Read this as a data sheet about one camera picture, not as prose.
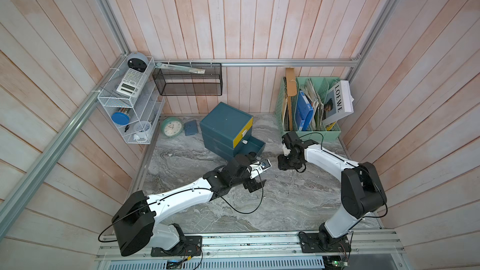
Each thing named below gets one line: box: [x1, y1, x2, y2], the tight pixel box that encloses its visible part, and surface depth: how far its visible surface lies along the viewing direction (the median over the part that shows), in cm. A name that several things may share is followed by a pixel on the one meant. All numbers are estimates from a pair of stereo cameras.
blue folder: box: [295, 90, 314, 131], surface depth 100 cm
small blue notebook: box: [183, 119, 199, 137], surface depth 113 cm
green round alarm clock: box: [161, 116, 184, 139], surface depth 106 cm
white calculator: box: [116, 68, 147, 99], surface depth 79 cm
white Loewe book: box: [322, 80, 355, 125], surface depth 92 cm
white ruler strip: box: [155, 62, 207, 75], surface depth 92 cm
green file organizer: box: [275, 76, 342, 143], surface depth 103 cm
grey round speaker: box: [126, 51, 150, 73], surface depth 83 cm
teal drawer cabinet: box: [199, 101, 266, 159], surface depth 90 cm
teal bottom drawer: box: [245, 135, 267, 159], surface depth 105 cm
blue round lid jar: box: [110, 107, 130, 125], surface depth 79 cm
